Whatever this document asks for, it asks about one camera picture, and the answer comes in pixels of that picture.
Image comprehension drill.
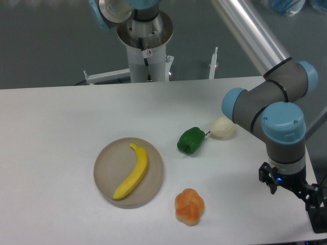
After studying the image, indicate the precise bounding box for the black box at table edge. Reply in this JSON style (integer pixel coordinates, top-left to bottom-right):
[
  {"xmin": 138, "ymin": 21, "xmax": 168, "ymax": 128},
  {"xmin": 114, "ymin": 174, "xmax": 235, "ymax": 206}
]
[{"xmin": 307, "ymin": 205, "xmax": 326, "ymax": 234}]

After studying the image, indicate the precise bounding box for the green bell pepper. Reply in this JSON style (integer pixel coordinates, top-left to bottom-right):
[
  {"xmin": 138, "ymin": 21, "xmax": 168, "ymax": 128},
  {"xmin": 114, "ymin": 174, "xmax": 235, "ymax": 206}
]
[{"xmin": 177, "ymin": 127, "xmax": 205, "ymax": 155}]

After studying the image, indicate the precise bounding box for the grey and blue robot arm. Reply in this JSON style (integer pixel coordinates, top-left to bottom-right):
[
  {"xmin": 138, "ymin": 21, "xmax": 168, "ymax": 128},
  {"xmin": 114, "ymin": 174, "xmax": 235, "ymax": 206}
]
[{"xmin": 89, "ymin": 1, "xmax": 326, "ymax": 222}]

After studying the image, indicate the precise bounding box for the white upright bracket post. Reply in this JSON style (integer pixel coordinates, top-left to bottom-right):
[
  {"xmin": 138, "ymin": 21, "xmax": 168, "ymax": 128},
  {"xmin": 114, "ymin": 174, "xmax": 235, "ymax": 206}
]
[{"xmin": 208, "ymin": 47, "xmax": 219, "ymax": 79}]

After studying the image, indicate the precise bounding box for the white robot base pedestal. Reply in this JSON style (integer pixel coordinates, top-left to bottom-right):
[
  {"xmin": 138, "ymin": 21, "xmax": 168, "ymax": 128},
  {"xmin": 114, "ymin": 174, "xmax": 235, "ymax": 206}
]
[{"xmin": 117, "ymin": 11, "xmax": 174, "ymax": 83}]

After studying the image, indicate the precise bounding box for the blue plastic bag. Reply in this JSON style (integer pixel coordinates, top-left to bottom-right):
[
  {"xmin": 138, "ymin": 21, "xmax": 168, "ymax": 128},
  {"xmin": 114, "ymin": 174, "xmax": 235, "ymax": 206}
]
[{"xmin": 260, "ymin": 0, "xmax": 306, "ymax": 17}]

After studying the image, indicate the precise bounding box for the yellow banana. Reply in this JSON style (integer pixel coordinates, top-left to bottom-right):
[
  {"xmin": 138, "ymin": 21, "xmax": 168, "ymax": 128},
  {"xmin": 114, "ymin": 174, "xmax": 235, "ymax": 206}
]
[{"xmin": 113, "ymin": 143, "xmax": 149, "ymax": 200}]

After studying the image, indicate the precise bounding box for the white garlic bulb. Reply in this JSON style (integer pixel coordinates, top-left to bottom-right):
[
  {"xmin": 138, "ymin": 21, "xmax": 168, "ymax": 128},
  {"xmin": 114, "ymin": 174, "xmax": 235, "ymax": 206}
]
[{"xmin": 209, "ymin": 116, "xmax": 236, "ymax": 139}]

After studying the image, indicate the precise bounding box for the beige round plate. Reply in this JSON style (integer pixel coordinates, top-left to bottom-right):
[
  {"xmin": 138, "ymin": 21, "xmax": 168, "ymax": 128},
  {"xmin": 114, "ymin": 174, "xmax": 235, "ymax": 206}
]
[{"xmin": 94, "ymin": 138, "xmax": 164, "ymax": 209}]

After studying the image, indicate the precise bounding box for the orange knotted bread roll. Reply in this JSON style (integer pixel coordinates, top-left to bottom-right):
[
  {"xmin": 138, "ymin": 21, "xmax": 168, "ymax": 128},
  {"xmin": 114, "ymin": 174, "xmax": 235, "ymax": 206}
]
[{"xmin": 174, "ymin": 188, "xmax": 205, "ymax": 226}]

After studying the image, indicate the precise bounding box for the white metal frame bracket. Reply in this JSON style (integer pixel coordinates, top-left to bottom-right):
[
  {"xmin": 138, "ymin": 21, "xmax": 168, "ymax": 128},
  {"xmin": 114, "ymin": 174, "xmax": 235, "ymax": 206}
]
[{"xmin": 83, "ymin": 68, "xmax": 130, "ymax": 85}]

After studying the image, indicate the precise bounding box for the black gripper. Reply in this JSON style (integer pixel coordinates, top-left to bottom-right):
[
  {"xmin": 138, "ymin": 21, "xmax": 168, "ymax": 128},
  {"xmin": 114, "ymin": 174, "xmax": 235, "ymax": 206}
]
[{"xmin": 259, "ymin": 162, "xmax": 324, "ymax": 217}]

